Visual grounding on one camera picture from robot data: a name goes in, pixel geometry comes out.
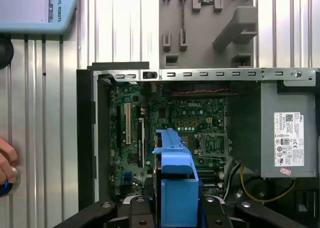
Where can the hard disk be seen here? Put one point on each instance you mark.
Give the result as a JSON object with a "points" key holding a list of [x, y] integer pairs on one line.
{"points": [[175, 188]]}

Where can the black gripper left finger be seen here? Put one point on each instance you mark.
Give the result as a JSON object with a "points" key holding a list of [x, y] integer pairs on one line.
{"points": [[141, 213]]}

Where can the green motherboard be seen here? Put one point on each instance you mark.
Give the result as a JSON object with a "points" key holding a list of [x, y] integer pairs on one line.
{"points": [[175, 113]]}

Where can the grey power supply unit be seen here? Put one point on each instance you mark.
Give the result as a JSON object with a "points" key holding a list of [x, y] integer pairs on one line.
{"points": [[270, 138]]}

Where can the white expansion slot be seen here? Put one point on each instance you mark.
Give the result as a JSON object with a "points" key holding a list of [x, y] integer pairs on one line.
{"points": [[128, 123]]}

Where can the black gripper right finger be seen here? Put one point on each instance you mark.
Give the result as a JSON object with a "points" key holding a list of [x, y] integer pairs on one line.
{"points": [[212, 213]]}

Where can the metal socket cover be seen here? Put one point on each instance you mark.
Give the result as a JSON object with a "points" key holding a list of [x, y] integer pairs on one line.
{"points": [[214, 135]]}

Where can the black PC case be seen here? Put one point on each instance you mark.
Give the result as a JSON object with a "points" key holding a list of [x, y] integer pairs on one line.
{"points": [[86, 138]]}

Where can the pale blue teach pendant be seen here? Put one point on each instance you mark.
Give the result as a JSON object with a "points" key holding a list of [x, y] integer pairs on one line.
{"points": [[30, 10]]}

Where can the person's hand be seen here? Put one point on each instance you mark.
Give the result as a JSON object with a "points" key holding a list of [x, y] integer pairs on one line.
{"points": [[7, 158]]}

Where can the grey parts rack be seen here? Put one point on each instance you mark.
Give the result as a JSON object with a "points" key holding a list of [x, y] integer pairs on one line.
{"points": [[200, 38]]}

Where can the black RAM slot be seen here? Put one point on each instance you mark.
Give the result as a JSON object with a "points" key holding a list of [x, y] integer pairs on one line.
{"points": [[211, 173]]}

